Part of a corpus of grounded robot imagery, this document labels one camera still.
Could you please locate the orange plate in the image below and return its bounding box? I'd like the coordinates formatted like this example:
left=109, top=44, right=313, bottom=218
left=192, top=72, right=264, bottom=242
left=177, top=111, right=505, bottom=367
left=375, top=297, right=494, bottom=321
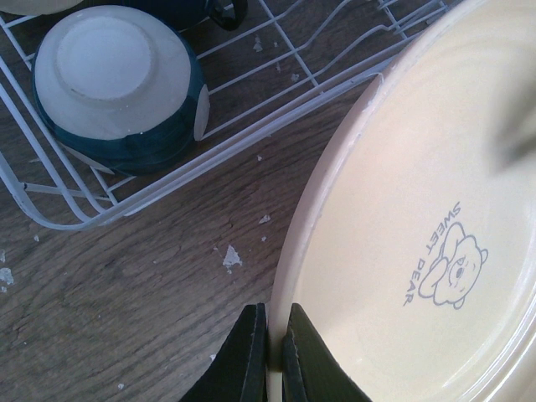
left=268, top=1, right=535, bottom=401

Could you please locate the large cream ceramic bowl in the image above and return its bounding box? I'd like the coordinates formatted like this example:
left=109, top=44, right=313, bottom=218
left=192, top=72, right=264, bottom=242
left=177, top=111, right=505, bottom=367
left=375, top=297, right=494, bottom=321
left=0, top=0, right=81, bottom=16

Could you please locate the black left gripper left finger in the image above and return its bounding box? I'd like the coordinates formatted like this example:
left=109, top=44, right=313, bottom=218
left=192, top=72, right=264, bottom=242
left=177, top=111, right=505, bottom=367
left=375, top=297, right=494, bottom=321
left=181, top=303, right=267, bottom=401

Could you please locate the white wire dish rack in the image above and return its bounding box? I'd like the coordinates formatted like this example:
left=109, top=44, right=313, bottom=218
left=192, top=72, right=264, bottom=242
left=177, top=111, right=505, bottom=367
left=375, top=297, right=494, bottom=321
left=1, top=1, right=454, bottom=230

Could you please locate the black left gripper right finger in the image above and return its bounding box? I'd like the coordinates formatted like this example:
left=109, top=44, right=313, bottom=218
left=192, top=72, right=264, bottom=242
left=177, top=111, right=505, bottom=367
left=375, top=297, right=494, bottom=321
left=282, top=303, right=370, bottom=402

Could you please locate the dark blue mug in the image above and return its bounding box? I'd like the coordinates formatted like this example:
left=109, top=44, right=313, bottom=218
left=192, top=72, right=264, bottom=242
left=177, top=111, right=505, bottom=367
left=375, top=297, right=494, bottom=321
left=121, top=0, right=249, bottom=32

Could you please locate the teal cup white interior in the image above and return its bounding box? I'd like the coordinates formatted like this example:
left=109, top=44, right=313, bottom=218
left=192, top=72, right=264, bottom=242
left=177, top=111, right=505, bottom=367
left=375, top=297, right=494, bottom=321
left=32, top=5, right=210, bottom=176

